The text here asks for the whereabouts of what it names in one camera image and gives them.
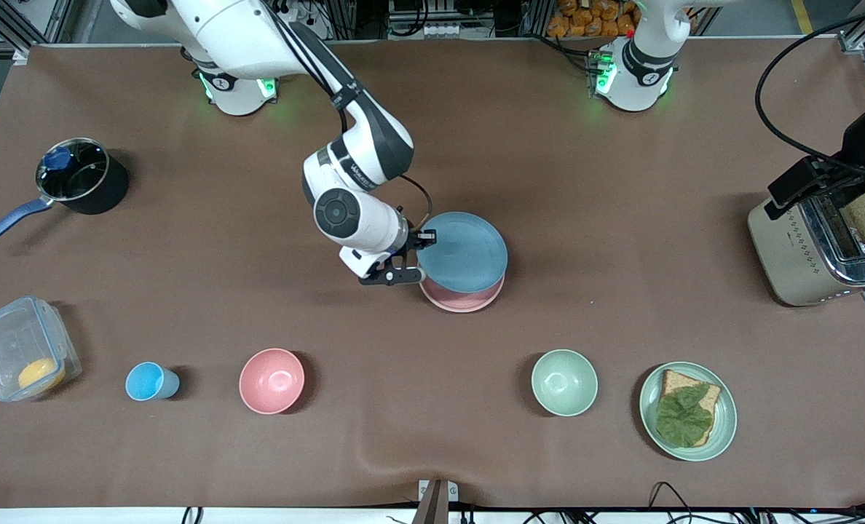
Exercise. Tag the beige steel toaster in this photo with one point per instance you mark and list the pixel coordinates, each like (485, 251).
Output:
(789, 255)

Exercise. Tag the bag of orange buns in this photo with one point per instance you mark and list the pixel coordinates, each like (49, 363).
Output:
(593, 18)

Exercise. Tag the small blue item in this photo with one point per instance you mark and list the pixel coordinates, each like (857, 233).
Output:
(57, 158)

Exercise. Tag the orange round fruit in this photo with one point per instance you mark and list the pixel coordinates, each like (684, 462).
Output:
(41, 375)

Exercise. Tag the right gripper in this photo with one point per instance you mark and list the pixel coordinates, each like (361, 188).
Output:
(411, 246)

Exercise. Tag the blue cup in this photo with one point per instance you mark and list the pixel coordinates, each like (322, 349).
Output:
(148, 382)

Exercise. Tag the brown bread slice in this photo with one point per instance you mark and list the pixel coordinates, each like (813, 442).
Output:
(676, 380)

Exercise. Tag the pink bowl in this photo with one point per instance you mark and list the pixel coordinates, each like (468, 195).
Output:
(272, 381)

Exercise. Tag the white power strip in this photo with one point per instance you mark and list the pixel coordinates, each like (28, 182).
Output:
(290, 9)

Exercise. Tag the green plate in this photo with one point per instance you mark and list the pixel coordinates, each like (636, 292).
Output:
(724, 422)

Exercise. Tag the clear plastic container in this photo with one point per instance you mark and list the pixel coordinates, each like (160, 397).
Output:
(10, 342)

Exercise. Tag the green bowl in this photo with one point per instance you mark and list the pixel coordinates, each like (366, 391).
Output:
(564, 383)

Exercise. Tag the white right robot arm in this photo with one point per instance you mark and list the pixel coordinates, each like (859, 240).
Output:
(360, 145)

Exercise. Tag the pink plate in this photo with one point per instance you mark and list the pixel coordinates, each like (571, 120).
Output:
(461, 302)

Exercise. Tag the green lettuce leaf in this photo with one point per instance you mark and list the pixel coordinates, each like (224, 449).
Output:
(684, 418)

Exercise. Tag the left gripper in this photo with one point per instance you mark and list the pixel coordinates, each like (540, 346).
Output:
(863, 140)

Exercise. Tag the blue plate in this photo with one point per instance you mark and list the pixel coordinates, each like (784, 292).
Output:
(465, 255)

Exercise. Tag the white socket strip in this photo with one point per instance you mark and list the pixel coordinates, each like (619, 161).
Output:
(447, 31)

